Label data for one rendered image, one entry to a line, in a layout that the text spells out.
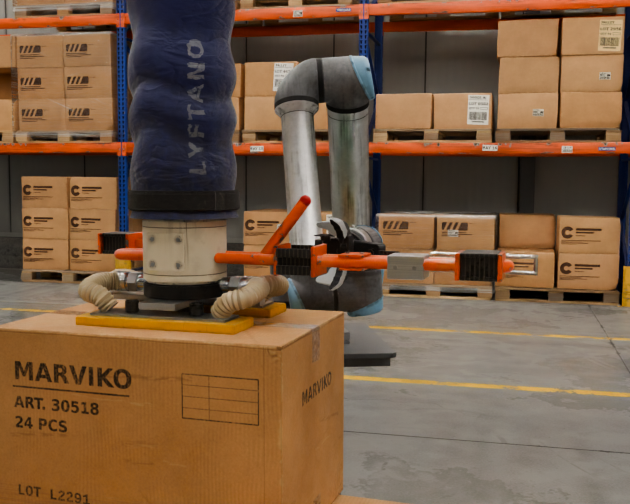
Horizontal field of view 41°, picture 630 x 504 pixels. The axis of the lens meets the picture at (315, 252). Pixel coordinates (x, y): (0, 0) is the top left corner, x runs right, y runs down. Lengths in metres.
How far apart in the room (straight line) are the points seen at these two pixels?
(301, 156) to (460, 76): 8.07
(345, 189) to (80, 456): 1.08
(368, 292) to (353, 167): 0.42
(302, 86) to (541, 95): 6.73
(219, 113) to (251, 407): 0.57
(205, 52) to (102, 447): 0.77
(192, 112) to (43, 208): 8.61
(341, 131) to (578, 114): 6.65
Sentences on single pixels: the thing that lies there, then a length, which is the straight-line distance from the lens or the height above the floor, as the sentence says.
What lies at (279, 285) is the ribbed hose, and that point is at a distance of 1.71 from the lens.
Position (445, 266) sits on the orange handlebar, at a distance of 1.56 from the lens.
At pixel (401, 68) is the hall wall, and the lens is 10.23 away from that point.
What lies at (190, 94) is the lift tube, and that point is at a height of 1.39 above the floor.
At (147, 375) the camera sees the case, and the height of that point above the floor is 0.88.
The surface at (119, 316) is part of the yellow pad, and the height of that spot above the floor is 0.96.
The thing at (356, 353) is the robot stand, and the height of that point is 0.75.
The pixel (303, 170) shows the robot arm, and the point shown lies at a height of 1.25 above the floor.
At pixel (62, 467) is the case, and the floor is 0.68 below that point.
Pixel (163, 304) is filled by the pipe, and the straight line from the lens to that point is 1.64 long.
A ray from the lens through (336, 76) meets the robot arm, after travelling 2.21.
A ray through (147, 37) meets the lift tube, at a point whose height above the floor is 1.50.
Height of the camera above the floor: 1.24
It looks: 5 degrees down
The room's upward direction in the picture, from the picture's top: 1 degrees clockwise
